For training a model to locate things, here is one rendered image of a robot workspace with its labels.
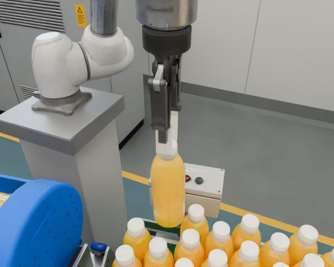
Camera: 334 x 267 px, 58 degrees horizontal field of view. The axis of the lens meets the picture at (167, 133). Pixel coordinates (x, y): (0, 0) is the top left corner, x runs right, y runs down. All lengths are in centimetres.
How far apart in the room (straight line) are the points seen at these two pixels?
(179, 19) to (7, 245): 48
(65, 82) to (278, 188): 181
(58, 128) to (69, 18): 131
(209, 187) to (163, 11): 52
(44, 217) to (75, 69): 65
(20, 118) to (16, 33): 157
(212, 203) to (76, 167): 62
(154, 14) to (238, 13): 269
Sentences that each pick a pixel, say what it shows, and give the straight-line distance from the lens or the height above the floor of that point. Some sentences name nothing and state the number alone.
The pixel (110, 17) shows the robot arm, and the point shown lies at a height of 140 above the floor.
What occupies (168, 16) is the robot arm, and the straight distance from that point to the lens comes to 43.
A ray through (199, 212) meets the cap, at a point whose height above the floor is 111.
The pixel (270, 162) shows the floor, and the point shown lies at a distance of 269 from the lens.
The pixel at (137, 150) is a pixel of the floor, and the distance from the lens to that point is 269.
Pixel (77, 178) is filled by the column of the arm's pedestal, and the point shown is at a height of 82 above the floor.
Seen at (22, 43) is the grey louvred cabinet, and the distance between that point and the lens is 276.
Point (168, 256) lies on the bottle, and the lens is 71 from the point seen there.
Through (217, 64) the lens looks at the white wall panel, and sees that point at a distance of 329.
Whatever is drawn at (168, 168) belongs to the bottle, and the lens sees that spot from 58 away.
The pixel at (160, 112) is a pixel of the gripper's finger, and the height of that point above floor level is 144.
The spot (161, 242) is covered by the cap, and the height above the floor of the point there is 111.
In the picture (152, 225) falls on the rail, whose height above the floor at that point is 96.
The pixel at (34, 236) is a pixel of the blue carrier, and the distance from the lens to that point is 68.
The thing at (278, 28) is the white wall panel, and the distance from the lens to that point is 307.
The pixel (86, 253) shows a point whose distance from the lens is 79.
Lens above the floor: 168
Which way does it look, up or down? 36 degrees down
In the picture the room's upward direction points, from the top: straight up
